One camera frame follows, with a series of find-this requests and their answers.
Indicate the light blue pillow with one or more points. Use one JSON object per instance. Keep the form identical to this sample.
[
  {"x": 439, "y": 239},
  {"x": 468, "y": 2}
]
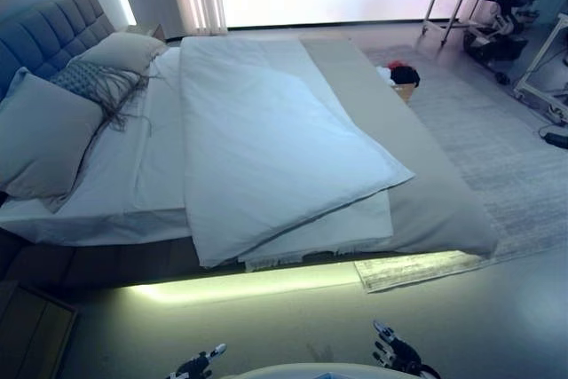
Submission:
[{"x": 15, "y": 81}]

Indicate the teal knit fringed cushion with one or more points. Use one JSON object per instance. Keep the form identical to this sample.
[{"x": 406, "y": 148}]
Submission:
[{"x": 84, "y": 77}]

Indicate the black and white mobile robot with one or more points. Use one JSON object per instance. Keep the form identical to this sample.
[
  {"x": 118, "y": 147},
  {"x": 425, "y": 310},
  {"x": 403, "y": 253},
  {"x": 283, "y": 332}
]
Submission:
[{"x": 497, "y": 48}]

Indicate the wooden nightstand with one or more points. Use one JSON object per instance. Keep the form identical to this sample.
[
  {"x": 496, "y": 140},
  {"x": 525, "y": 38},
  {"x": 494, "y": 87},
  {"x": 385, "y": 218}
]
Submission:
[
  {"x": 31, "y": 334},
  {"x": 153, "y": 33}
]

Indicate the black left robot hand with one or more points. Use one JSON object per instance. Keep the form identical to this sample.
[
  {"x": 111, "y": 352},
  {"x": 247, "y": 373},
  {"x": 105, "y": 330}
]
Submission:
[{"x": 195, "y": 365}]

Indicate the grey tufted headboard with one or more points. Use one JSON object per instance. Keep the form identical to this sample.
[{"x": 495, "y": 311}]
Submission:
[{"x": 53, "y": 28}]

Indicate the cardboard box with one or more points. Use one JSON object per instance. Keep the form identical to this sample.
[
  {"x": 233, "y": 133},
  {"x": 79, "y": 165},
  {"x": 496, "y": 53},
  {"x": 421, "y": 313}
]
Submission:
[{"x": 406, "y": 94}]

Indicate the white cloth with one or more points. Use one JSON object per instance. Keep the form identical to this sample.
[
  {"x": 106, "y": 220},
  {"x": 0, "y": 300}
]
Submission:
[{"x": 384, "y": 75}]

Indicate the black power adapter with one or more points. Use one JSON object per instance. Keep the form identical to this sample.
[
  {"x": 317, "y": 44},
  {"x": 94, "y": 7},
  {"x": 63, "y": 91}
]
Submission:
[{"x": 558, "y": 138}]

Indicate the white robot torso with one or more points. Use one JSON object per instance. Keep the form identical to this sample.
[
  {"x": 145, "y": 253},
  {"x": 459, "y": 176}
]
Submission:
[{"x": 337, "y": 372}]

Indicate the white duvet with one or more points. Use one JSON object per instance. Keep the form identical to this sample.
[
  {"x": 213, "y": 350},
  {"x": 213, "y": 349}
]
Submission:
[{"x": 266, "y": 130}]

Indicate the beige pillow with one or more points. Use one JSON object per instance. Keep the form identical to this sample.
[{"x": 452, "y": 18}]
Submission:
[
  {"x": 40, "y": 139},
  {"x": 124, "y": 48}
]

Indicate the red cloth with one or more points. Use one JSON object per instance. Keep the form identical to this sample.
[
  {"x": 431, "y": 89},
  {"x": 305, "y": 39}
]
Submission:
[{"x": 393, "y": 65}]

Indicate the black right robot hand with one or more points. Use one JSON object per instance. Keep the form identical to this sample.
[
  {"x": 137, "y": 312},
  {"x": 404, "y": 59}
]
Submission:
[{"x": 399, "y": 352}]

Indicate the white bed sheet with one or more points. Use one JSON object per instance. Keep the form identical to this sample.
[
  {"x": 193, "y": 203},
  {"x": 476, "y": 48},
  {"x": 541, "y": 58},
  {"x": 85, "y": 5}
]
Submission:
[{"x": 120, "y": 166}]

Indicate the black cloth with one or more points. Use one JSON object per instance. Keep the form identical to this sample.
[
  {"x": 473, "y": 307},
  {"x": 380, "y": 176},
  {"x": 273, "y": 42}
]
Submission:
[{"x": 406, "y": 73}]

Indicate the dark brown bed frame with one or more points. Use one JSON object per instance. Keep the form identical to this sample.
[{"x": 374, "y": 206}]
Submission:
[{"x": 133, "y": 263}]

